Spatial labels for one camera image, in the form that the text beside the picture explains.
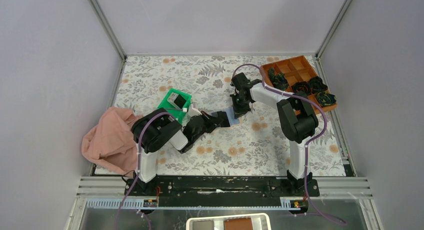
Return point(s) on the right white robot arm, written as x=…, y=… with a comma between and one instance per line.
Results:
x=296, y=115

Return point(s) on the pink cloth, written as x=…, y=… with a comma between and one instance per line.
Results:
x=110, y=144

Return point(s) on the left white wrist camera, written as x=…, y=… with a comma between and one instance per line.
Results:
x=192, y=110

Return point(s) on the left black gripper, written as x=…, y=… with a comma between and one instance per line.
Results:
x=211, y=121

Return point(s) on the dark floral rolled sock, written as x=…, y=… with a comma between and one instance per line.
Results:
x=278, y=80
x=317, y=85
x=302, y=86
x=326, y=99

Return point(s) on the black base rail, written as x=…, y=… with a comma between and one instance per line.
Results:
x=222, y=191

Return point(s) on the white device with screen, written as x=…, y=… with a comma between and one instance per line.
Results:
x=240, y=221

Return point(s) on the beige blue card holder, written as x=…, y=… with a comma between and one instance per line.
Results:
x=231, y=117

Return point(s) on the green plastic bin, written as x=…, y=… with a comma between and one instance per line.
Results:
x=177, y=113

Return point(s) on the floral patterned table mat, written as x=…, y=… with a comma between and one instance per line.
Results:
x=256, y=146

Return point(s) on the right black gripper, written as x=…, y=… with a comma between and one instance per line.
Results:
x=238, y=111

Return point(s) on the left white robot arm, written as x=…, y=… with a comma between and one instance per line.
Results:
x=160, y=127

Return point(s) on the orange compartment tray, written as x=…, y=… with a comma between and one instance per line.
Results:
x=296, y=69

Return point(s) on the black card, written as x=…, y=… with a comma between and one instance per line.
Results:
x=180, y=102
x=222, y=117

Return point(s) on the stack of cards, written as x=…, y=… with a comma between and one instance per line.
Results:
x=172, y=98

